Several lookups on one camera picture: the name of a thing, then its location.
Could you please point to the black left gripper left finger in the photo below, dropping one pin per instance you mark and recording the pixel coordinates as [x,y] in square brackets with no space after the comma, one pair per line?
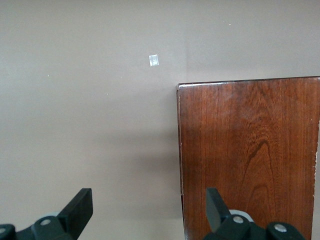
[80,207]

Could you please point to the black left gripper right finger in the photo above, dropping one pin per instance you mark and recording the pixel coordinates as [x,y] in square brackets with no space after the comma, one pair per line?
[215,207]

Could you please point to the dark brown wooden cabinet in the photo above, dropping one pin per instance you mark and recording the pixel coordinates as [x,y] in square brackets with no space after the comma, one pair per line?
[250,137]

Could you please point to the small clear tape square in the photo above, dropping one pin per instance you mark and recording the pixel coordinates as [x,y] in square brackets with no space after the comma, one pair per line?
[153,60]

